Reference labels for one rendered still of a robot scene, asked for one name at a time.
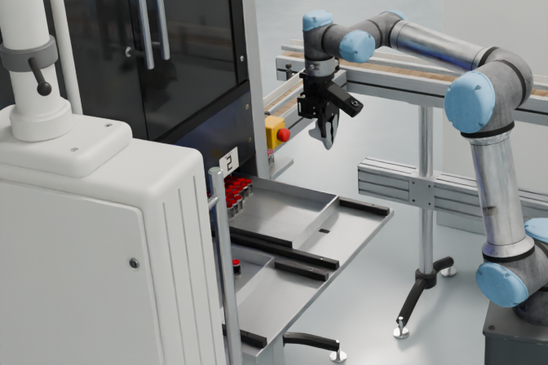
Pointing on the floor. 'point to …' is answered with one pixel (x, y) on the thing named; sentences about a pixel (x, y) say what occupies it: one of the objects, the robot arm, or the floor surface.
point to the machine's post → (258, 162)
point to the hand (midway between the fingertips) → (330, 145)
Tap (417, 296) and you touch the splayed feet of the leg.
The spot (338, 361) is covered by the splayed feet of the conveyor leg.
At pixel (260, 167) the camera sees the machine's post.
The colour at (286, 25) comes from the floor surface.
